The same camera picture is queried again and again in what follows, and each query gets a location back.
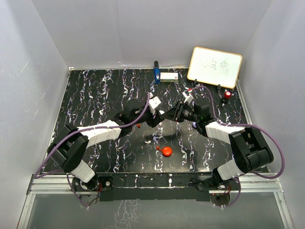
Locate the white green carton box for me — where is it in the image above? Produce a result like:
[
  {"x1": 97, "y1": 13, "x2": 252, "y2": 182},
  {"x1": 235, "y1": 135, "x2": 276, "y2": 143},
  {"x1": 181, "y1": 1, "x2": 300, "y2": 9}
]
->
[{"x1": 160, "y1": 73, "x2": 179, "y2": 83}]

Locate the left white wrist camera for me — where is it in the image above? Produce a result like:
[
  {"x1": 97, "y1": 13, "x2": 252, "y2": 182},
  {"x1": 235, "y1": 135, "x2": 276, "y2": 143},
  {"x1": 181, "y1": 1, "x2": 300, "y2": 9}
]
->
[{"x1": 149, "y1": 93, "x2": 161, "y2": 115}]

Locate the black front base frame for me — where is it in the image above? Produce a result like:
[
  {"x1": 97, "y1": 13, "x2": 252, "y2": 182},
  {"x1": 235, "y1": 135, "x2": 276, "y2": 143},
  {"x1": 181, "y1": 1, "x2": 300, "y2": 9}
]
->
[{"x1": 99, "y1": 172, "x2": 231, "y2": 202}]

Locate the purple cable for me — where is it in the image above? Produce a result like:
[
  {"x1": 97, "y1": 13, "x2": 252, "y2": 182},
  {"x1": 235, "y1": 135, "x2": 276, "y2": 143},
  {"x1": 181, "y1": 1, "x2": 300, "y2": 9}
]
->
[
  {"x1": 33, "y1": 92, "x2": 151, "y2": 179},
  {"x1": 190, "y1": 85, "x2": 285, "y2": 179}
]

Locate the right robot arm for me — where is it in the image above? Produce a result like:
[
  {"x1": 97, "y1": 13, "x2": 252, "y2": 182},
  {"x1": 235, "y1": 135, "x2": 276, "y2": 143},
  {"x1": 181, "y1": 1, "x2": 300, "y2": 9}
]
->
[{"x1": 162, "y1": 102, "x2": 274, "y2": 189}]

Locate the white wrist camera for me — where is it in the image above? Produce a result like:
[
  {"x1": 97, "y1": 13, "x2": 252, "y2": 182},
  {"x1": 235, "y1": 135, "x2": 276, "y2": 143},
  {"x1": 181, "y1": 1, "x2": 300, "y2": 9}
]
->
[
  {"x1": 182, "y1": 88, "x2": 193, "y2": 105},
  {"x1": 149, "y1": 93, "x2": 161, "y2": 115}
]

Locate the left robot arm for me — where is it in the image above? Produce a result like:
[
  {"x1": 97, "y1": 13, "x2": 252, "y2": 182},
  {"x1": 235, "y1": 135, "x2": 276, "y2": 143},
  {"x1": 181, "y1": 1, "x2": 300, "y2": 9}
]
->
[{"x1": 47, "y1": 106, "x2": 164, "y2": 190}]

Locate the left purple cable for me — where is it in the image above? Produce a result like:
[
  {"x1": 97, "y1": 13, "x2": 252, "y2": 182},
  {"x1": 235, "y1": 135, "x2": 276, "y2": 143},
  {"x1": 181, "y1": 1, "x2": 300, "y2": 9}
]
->
[{"x1": 33, "y1": 92, "x2": 151, "y2": 179}]

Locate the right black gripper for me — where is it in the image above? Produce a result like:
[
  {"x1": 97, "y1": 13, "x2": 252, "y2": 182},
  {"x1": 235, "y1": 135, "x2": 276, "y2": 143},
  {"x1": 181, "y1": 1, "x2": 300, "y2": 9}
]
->
[{"x1": 162, "y1": 100, "x2": 200, "y2": 123}]

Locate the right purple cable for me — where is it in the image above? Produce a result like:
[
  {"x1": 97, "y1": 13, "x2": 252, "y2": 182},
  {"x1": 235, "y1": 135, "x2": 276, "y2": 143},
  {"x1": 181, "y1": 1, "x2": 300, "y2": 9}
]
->
[{"x1": 190, "y1": 85, "x2": 285, "y2": 179}]

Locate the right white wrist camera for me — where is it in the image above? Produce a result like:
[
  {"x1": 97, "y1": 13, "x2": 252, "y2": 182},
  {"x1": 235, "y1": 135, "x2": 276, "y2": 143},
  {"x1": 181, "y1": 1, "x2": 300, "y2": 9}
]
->
[{"x1": 182, "y1": 88, "x2": 193, "y2": 105}]

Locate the yellow framed whiteboard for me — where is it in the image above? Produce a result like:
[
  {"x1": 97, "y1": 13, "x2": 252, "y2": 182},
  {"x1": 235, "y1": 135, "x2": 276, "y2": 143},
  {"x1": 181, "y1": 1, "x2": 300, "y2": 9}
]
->
[{"x1": 187, "y1": 47, "x2": 243, "y2": 89}]

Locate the red earbud charging case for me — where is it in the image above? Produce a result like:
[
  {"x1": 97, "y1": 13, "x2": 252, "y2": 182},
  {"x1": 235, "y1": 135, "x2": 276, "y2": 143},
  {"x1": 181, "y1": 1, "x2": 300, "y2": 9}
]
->
[{"x1": 162, "y1": 146, "x2": 173, "y2": 157}]

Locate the blue black marker device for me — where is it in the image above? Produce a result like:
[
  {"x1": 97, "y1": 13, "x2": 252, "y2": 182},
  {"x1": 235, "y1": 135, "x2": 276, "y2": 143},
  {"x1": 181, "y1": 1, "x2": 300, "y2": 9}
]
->
[{"x1": 153, "y1": 61, "x2": 160, "y2": 84}]

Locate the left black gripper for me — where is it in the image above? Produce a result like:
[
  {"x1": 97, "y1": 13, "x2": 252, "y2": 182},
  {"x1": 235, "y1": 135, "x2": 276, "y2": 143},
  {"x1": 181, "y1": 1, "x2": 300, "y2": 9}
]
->
[{"x1": 131, "y1": 101, "x2": 164, "y2": 127}]

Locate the red emergency stop button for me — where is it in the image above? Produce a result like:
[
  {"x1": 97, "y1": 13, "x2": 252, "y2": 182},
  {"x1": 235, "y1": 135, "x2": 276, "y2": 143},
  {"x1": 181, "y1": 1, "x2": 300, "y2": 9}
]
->
[{"x1": 222, "y1": 91, "x2": 232, "y2": 104}]

